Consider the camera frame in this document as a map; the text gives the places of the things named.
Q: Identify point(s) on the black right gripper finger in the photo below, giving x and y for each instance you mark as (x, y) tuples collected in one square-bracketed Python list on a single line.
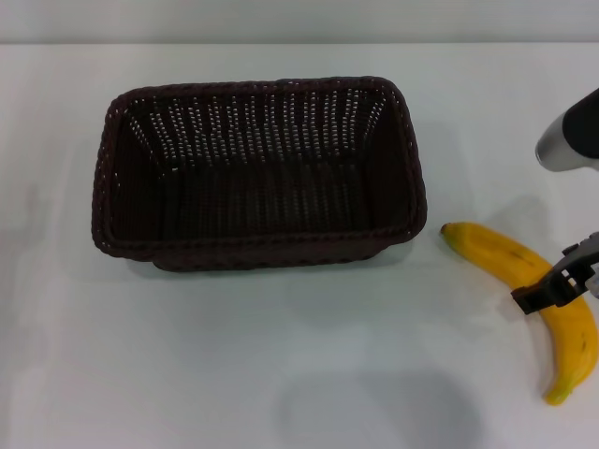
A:
[(550, 287)]

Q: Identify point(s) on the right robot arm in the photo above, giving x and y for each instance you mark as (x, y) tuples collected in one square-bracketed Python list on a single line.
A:
[(573, 133)]

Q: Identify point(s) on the dark brown woven basket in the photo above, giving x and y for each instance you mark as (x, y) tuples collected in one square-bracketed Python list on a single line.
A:
[(262, 187)]

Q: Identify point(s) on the yellow banana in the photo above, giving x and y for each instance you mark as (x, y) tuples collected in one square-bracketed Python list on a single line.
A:
[(486, 245)]

